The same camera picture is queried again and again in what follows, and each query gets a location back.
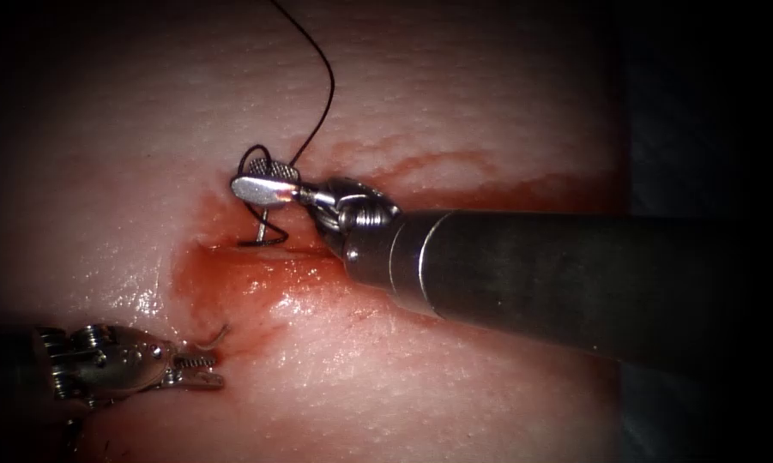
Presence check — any right arm needle driver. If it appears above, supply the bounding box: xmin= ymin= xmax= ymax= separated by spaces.
xmin=298 ymin=177 xmax=402 ymax=237

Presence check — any left arm needle driver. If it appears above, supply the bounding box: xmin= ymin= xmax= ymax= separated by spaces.
xmin=35 ymin=322 xmax=177 ymax=409

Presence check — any left arm needle driver jaw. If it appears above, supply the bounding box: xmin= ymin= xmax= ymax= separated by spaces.
xmin=163 ymin=370 xmax=226 ymax=391
xmin=171 ymin=352 xmax=220 ymax=371

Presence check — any right arm needle driver jaw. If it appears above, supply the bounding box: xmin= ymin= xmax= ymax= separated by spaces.
xmin=249 ymin=158 xmax=302 ymax=183
xmin=231 ymin=174 xmax=305 ymax=207

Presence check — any curved steel needle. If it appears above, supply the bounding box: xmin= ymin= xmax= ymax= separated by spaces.
xmin=254 ymin=205 xmax=273 ymax=244

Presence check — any black thread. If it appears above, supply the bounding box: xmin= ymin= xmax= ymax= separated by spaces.
xmin=236 ymin=0 xmax=336 ymax=249

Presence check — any tissue pad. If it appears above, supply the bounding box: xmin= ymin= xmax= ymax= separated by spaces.
xmin=0 ymin=0 xmax=633 ymax=463

